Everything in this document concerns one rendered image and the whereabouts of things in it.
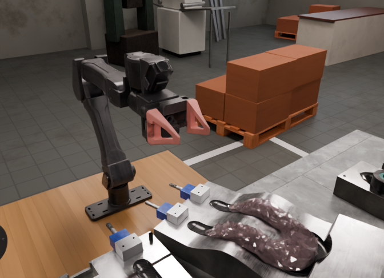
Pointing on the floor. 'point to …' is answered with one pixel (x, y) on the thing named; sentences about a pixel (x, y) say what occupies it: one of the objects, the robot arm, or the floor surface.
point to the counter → (343, 32)
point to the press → (150, 36)
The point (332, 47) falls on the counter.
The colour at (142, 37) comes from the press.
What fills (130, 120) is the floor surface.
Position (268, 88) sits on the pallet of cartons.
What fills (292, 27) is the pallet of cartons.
